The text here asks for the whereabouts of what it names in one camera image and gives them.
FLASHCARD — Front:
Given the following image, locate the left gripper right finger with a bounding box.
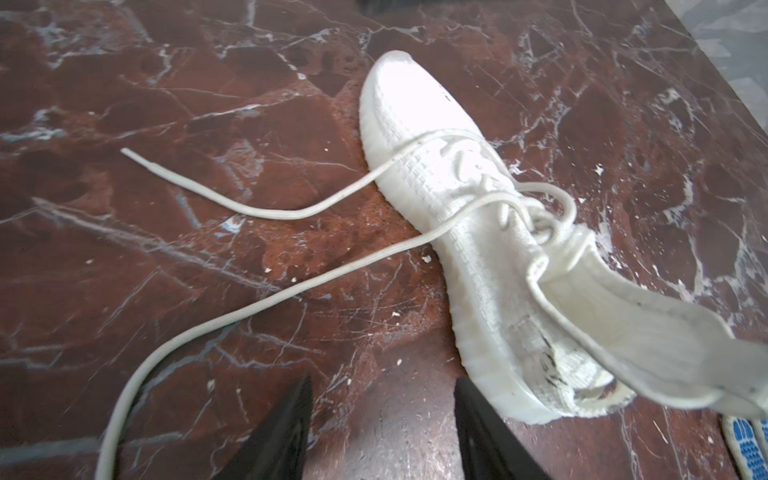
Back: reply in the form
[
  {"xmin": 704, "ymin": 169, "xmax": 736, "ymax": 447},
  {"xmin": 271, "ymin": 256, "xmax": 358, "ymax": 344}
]
[{"xmin": 454, "ymin": 377, "xmax": 550, "ymax": 480}]

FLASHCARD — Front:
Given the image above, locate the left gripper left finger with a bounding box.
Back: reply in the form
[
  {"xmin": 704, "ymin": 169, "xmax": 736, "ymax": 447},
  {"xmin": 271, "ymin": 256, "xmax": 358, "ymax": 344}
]
[{"xmin": 214, "ymin": 374, "xmax": 313, "ymax": 480}]

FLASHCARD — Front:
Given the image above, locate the white knit sneaker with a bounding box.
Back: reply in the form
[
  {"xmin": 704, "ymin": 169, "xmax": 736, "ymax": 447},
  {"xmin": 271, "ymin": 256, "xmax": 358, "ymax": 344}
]
[{"xmin": 96, "ymin": 50, "xmax": 767, "ymax": 479}]

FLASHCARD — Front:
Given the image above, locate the blue dotted work glove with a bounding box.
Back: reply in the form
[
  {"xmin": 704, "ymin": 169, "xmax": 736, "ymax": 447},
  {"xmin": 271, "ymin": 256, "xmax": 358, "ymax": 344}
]
[{"xmin": 721, "ymin": 416, "xmax": 768, "ymax": 480}]

